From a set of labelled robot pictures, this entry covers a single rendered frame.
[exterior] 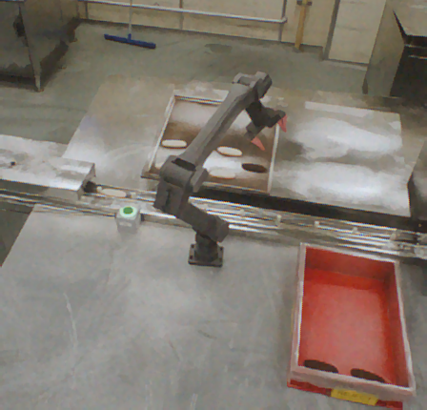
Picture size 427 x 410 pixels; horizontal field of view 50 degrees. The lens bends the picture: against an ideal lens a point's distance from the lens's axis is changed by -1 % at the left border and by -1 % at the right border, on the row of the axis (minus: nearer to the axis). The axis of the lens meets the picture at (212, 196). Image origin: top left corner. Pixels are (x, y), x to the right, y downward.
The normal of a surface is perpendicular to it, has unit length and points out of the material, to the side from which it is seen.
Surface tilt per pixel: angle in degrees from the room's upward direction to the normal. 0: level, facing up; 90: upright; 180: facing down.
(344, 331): 0
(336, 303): 0
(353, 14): 90
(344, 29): 90
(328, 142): 10
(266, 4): 90
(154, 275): 0
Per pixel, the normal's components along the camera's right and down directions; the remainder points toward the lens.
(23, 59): -0.18, 0.64
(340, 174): 0.02, -0.63
